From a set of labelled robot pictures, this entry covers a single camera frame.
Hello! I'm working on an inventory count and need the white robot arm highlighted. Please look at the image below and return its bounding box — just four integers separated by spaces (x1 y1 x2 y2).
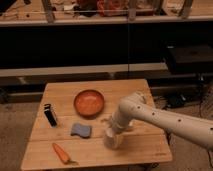
103 92 213 151

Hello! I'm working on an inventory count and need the orange toy carrot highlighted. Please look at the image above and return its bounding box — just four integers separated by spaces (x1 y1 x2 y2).
52 143 76 164

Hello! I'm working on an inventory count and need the white ceramic cup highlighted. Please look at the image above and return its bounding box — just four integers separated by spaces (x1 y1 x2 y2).
103 129 123 149

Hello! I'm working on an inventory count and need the black box on right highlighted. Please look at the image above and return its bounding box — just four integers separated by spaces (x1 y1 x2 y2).
165 45 213 73

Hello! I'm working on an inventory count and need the black stapler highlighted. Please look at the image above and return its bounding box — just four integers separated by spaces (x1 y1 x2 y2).
44 104 57 127

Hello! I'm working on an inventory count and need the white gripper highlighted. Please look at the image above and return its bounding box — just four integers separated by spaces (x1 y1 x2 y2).
102 116 128 137

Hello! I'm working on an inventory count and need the blue eraser sponge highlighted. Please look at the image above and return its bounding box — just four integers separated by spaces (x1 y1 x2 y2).
71 123 92 138

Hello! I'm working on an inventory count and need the orange bowl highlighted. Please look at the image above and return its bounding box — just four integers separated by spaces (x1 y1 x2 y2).
73 89 105 117

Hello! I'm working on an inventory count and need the wooden table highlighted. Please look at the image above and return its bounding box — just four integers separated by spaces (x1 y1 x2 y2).
21 79 172 171

